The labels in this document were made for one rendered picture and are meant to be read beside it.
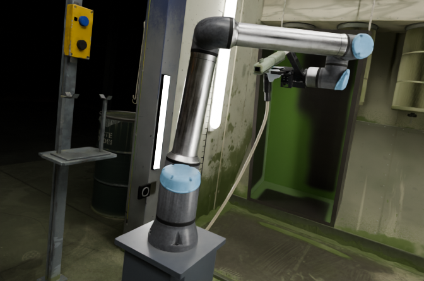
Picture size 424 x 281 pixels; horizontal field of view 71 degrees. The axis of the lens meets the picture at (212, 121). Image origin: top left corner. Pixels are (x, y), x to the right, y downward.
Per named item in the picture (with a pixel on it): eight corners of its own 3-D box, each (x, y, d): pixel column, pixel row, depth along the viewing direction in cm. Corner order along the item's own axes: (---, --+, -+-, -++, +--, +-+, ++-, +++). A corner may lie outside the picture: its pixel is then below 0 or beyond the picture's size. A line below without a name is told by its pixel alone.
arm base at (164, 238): (177, 259, 100) (180, 231, 99) (137, 238, 110) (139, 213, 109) (206, 238, 117) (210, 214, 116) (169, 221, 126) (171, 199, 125)
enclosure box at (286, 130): (264, 180, 245) (277, 29, 211) (341, 202, 217) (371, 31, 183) (247, 199, 216) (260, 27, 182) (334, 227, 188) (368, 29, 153)
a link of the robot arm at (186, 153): (157, 199, 121) (192, 13, 113) (160, 185, 138) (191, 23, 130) (194, 205, 122) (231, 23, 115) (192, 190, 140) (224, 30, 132)
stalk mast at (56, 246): (54, 275, 177) (76, -8, 159) (60, 279, 174) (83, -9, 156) (44, 280, 172) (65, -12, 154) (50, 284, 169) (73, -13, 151)
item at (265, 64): (262, 109, 139) (262, 61, 130) (253, 108, 142) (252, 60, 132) (294, 80, 176) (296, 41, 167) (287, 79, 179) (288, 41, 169)
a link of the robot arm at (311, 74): (316, 70, 127) (321, 64, 135) (304, 69, 130) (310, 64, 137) (314, 90, 131) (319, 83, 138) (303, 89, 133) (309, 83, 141)
